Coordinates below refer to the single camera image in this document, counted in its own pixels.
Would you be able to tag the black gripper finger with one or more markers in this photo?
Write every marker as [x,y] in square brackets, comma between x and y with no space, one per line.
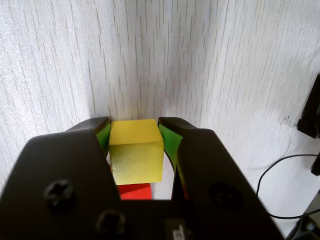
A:
[212,162]
[62,162]

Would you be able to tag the yellow wooden cube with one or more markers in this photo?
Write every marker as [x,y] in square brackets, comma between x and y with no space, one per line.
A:
[136,150]

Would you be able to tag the red wooden cube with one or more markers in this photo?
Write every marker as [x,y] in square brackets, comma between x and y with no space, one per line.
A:
[136,192]

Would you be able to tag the controller board with red LED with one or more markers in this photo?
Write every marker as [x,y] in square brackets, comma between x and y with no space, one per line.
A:
[312,112]

